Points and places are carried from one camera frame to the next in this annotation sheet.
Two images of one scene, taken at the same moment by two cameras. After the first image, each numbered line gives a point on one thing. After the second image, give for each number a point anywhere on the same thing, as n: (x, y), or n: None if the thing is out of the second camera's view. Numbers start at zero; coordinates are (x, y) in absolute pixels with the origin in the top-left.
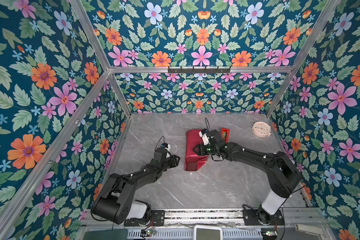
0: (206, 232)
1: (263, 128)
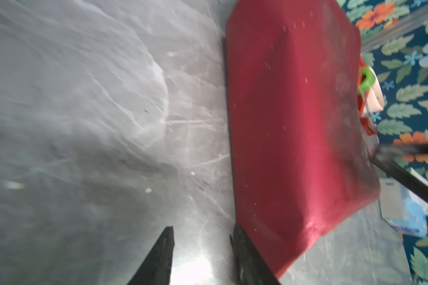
0: None
1: (374, 98)
